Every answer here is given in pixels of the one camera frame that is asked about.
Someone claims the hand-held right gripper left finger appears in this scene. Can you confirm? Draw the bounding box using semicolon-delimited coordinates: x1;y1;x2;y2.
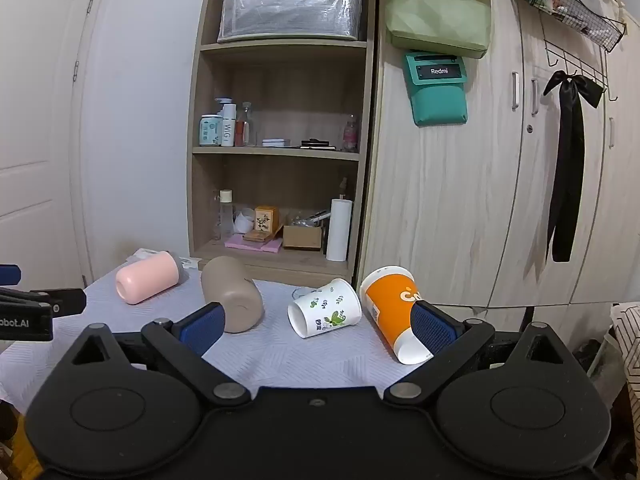
71;302;252;407

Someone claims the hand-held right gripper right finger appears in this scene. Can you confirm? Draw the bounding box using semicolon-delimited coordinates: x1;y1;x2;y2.
383;302;571;407

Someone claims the white leaf-print cup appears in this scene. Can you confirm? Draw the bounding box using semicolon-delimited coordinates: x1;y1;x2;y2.
287;278;362;339

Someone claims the taupe cup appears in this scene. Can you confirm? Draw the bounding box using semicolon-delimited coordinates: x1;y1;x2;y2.
200;256;265;334

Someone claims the orange paper cup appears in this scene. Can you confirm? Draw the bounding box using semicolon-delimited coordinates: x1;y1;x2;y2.
360;266;435;365

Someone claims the pink cup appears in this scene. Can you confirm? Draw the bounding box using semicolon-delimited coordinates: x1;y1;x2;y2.
115;251;180;305

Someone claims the white textured table cloth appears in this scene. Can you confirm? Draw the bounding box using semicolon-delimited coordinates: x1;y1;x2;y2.
0;255;481;411

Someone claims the pink pad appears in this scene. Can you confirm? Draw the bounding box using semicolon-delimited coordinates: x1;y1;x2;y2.
224;234;284;253

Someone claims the white crumpled wrapper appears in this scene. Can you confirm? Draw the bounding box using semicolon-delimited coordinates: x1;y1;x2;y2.
234;208;257;235

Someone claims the clear bottle cream cap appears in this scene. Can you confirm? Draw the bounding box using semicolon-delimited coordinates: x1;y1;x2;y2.
218;189;235;241

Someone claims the floral wooden box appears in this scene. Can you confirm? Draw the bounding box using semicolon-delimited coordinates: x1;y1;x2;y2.
243;205;284;244

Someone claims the light wooden wardrobe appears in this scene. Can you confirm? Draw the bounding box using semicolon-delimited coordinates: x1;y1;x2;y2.
356;0;640;312

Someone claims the white paper roll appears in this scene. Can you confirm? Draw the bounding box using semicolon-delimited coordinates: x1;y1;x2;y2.
326;199;354;262

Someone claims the small cardboard box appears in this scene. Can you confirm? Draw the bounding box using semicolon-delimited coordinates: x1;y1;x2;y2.
282;223;324;251

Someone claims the white door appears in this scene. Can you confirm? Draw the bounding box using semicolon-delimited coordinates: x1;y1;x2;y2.
0;0;110;292

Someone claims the patterned white box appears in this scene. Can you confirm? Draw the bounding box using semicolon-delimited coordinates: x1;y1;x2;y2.
607;302;640;377

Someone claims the green label jar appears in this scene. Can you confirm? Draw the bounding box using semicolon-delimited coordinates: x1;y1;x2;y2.
199;114;224;148

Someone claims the white tube bottle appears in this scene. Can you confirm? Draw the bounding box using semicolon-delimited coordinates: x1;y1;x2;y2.
221;103;238;148

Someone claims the clear bottle red liquid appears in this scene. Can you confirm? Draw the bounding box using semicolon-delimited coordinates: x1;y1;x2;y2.
236;102;254;147

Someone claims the pink bottle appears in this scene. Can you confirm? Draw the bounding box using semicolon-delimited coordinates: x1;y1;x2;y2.
343;114;360;154

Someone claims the black ribbon bow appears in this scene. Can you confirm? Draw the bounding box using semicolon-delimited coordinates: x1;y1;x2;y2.
543;70;605;263

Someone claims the teal pouch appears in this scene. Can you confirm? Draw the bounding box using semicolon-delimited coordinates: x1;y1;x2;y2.
403;50;470;127

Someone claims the wooden shelf unit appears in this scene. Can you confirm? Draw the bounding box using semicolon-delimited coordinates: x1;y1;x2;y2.
187;0;377;287

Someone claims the light green bag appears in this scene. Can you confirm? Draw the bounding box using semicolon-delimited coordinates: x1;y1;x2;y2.
385;0;493;60

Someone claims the silver wrapped storage box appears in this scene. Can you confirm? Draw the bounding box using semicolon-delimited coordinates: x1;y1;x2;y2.
217;0;365;44

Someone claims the black wire hook rack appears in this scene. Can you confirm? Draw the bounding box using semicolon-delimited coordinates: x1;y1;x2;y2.
542;25;621;103

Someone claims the black wire basket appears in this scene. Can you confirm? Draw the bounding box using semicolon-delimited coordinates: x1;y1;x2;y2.
507;0;629;52

